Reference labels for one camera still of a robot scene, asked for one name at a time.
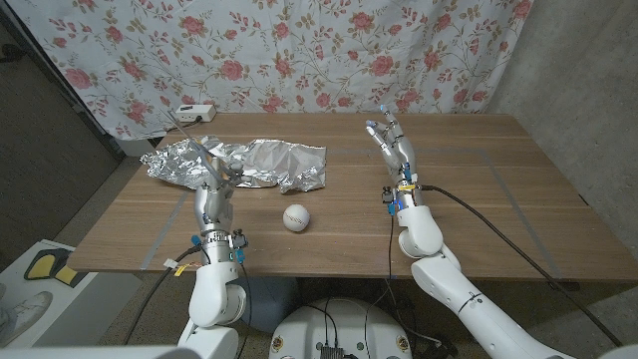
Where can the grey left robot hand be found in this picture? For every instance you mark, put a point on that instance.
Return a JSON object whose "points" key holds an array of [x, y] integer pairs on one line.
{"points": [[214, 204]]}

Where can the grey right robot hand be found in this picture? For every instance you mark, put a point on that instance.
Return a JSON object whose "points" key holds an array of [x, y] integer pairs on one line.
{"points": [[401, 154]]}

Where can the aluminum foil sheet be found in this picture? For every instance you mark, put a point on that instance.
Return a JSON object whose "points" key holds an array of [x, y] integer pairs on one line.
{"points": [[279, 159]]}

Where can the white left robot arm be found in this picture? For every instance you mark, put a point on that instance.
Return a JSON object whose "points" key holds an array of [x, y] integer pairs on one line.
{"points": [[214, 294]]}

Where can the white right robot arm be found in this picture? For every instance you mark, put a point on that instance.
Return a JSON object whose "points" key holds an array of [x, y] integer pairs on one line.
{"points": [[423, 234]]}

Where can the white power strip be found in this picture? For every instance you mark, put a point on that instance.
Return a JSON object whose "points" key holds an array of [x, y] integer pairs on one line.
{"points": [[195, 113]]}

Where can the white baseball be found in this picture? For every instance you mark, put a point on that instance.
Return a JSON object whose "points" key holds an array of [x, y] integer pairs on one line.
{"points": [[296, 218]]}

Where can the grey blue bin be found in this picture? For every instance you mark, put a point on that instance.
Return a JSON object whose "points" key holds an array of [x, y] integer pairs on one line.
{"points": [[271, 304]]}

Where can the white floor sheet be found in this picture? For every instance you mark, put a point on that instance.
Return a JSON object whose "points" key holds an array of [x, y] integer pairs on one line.
{"points": [[75, 294]]}

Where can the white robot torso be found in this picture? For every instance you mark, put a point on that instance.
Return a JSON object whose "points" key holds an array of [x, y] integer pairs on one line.
{"points": [[344, 329]]}

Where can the white shoe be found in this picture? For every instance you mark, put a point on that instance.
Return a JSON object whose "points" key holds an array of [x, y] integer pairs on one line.
{"points": [[25, 311]]}

